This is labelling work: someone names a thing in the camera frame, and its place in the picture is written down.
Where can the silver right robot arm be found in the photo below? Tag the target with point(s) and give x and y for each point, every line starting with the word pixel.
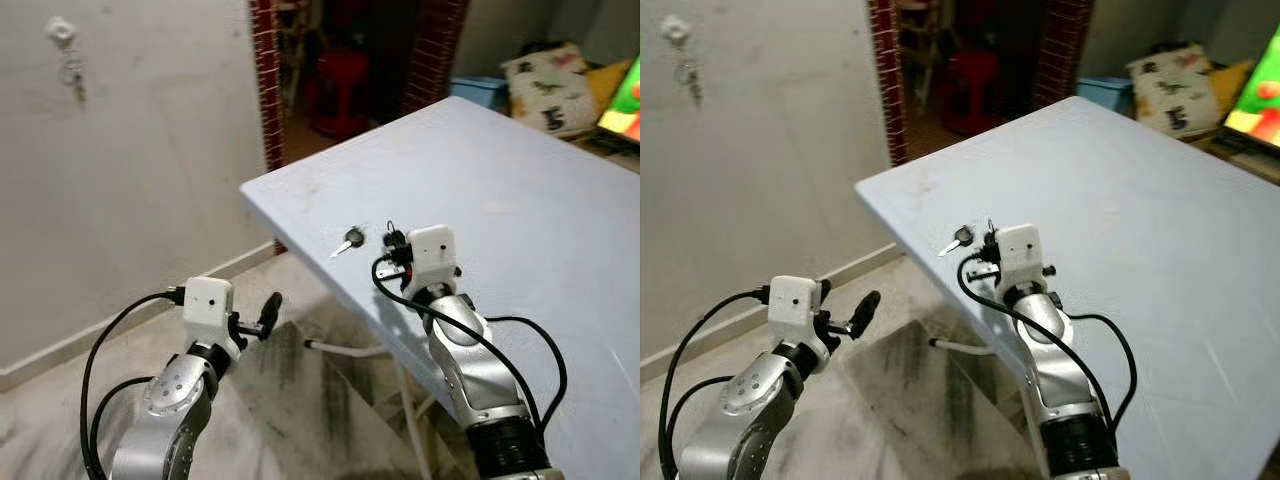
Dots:
pixel 480 390
pixel 1065 390

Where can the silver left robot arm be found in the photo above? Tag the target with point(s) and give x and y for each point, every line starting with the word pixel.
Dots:
pixel 170 410
pixel 750 410

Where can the white tube with black tip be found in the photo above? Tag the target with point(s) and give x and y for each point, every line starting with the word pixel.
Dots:
pixel 345 348
pixel 965 347

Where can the light blue plastic table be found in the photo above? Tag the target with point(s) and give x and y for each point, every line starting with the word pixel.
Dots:
pixel 1150 230
pixel 520 220

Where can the red plastic stool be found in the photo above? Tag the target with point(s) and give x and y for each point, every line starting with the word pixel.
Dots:
pixel 338 90
pixel 968 90

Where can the blue plastic box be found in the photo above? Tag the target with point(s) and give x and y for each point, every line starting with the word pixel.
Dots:
pixel 1105 92
pixel 480 92

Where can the dinosaur print pillow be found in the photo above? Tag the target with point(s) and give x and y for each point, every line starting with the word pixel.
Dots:
pixel 1175 92
pixel 548 90

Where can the yellow cushion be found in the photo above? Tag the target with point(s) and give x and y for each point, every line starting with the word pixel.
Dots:
pixel 1232 85
pixel 607 85

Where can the bright television screen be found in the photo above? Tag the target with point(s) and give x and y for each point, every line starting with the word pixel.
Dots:
pixel 625 105
pixel 1258 100

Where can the hanging silver key bunch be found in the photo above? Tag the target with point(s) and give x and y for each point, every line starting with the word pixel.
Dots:
pixel 689 72
pixel 74 72

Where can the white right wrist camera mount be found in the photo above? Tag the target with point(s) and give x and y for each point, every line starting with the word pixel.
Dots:
pixel 1020 252
pixel 432 255

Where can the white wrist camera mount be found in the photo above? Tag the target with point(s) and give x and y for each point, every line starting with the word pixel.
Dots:
pixel 1020 252
pixel 793 303
pixel 432 255
pixel 208 305

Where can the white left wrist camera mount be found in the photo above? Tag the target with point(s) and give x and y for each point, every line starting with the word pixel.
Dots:
pixel 208 305
pixel 793 303

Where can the pale chair frame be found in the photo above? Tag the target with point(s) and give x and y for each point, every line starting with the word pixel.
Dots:
pixel 922 45
pixel 293 45

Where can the white wall hook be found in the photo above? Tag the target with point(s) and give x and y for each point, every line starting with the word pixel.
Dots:
pixel 62 30
pixel 676 30

